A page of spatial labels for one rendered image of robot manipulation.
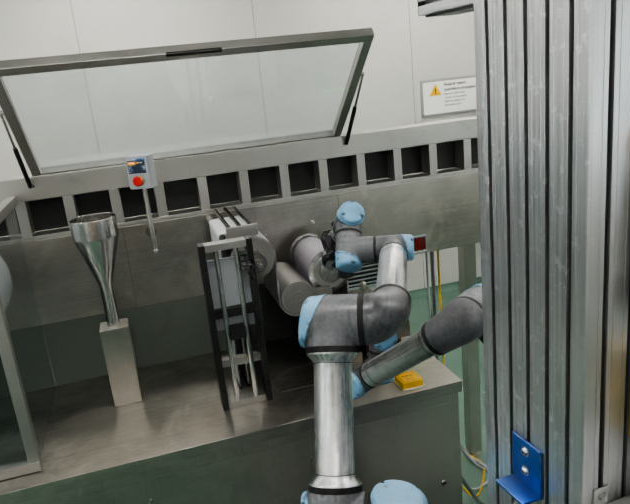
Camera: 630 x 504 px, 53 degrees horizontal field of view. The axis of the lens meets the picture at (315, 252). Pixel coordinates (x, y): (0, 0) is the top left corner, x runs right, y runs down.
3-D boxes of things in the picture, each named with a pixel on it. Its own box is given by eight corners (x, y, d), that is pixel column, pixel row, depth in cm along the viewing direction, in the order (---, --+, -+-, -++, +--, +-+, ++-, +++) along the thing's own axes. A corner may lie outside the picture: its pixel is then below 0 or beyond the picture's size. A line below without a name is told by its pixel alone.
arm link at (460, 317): (476, 345, 152) (351, 410, 184) (495, 328, 161) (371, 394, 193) (449, 304, 154) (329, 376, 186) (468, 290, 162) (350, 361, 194)
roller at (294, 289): (283, 318, 212) (279, 284, 209) (267, 295, 236) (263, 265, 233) (317, 311, 215) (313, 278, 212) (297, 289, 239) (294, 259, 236)
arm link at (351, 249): (373, 261, 172) (372, 225, 177) (332, 263, 174) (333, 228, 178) (376, 273, 179) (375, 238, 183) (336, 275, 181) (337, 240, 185)
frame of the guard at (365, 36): (-23, 84, 164) (-25, 61, 166) (29, 191, 213) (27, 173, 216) (384, 44, 192) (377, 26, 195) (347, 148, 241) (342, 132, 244)
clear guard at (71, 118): (-4, 72, 169) (-4, 70, 169) (39, 172, 214) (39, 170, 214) (364, 38, 195) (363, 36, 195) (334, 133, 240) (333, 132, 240)
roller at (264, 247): (235, 283, 206) (229, 241, 202) (223, 263, 229) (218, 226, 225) (277, 275, 209) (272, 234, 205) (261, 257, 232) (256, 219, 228)
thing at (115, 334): (106, 412, 207) (70, 244, 191) (107, 393, 220) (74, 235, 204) (150, 402, 210) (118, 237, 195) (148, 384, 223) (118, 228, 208)
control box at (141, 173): (127, 191, 190) (121, 157, 187) (137, 186, 196) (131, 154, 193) (149, 189, 189) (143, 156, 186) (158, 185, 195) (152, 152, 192)
